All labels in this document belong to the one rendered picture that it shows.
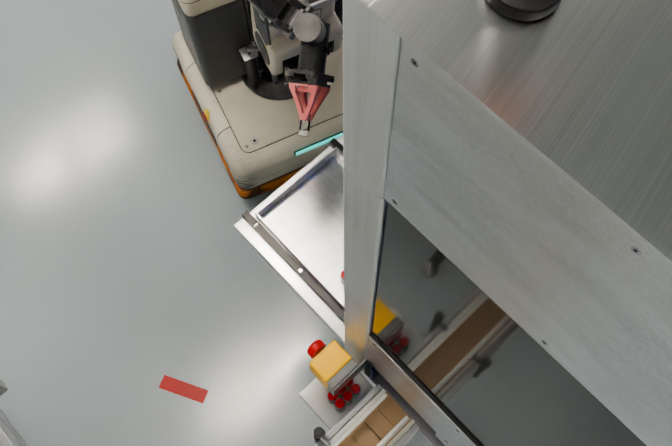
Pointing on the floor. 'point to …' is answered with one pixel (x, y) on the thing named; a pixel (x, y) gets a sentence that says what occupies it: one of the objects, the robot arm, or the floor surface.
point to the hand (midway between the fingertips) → (306, 116)
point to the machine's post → (367, 137)
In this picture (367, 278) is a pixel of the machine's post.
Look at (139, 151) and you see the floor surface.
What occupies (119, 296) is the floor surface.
